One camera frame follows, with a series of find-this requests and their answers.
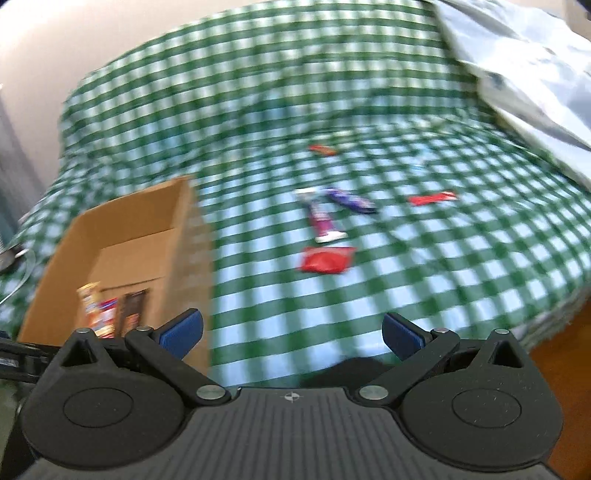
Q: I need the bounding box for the green checked blanket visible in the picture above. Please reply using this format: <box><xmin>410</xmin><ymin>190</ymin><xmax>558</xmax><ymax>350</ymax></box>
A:
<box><xmin>0</xmin><ymin>0</ymin><xmax>591</xmax><ymax>388</ymax></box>

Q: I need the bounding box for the white purple snack bar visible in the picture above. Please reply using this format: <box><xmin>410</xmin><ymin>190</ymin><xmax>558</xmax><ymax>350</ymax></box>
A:
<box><xmin>295</xmin><ymin>187</ymin><xmax>348</xmax><ymax>244</ymax></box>

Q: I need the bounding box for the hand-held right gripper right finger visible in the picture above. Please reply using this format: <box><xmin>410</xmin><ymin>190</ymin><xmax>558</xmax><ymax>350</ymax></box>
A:
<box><xmin>355</xmin><ymin>312</ymin><xmax>532</xmax><ymax>409</ymax></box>

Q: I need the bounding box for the dark brown snack packet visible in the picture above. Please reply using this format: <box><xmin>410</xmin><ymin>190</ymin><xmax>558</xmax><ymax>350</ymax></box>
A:
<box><xmin>119</xmin><ymin>288</ymin><xmax>151</xmax><ymax>337</ymax></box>

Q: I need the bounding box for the red white snack packet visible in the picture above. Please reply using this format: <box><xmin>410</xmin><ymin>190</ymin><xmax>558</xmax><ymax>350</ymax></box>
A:
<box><xmin>95</xmin><ymin>298</ymin><xmax>118</xmax><ymax>340</ymax></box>

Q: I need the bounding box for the purple snack packet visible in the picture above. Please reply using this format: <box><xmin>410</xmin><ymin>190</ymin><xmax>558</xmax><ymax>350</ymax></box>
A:
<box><xmin>325</xmin><ymin>187</ymin><xmax>378</xmax><ymax>215</ymax></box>

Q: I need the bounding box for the red square snack packet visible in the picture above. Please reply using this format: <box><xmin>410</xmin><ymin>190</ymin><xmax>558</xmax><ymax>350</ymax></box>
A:
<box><xmin>299</xmin><ymin>246</ymin><xmax>357</xmax><ymax>275</ymax></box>

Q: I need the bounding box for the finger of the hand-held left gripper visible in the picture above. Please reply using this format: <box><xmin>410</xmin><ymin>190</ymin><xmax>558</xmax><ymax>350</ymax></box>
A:
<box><xmin>0</xmin><ymin>339</ymin><xmax>54</xmax><ymax>355</ymax></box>
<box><xmin>0</xmin><ymin>355</ymin><xmax>44</xmax><ymax>383</ymax></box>

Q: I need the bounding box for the tan snack bar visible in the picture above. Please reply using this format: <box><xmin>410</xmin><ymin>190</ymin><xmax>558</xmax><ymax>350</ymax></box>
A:
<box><xmin>76</xmin><ymin>282</ymin><xmax>103</xmax><ymax>335</ymax></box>

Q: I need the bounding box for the cardboard box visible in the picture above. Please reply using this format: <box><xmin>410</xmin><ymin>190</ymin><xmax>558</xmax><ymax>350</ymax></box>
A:
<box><xmin>16</xmin><ymin>175</ymin><xmax>215</xmax><ymax>374</ymax></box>

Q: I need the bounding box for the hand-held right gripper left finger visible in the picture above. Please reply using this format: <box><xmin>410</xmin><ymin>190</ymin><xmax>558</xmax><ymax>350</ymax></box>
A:
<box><xmin>51</xmin><ymin>308</ymin><xmax>232</xmax><ymax>409</ymax></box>

